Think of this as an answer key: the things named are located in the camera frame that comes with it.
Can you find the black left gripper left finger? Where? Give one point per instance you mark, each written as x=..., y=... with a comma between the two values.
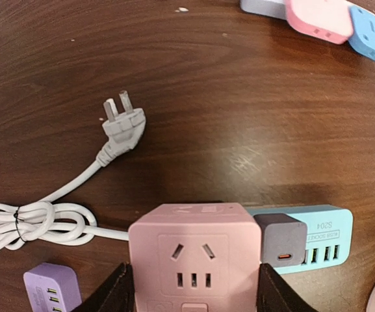
x=115, y=294

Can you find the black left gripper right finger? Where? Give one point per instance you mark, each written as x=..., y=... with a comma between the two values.
x=276, y=295

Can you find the grey usb charger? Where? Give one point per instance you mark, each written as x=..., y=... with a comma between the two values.
x=283, y=242

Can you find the pink cube socket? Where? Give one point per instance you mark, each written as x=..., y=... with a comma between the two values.
x=196, y=257

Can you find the teal usb power strip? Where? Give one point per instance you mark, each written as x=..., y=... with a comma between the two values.
x=329, y=234

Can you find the purple power strip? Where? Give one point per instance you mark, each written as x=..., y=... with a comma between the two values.
x=52, y=287

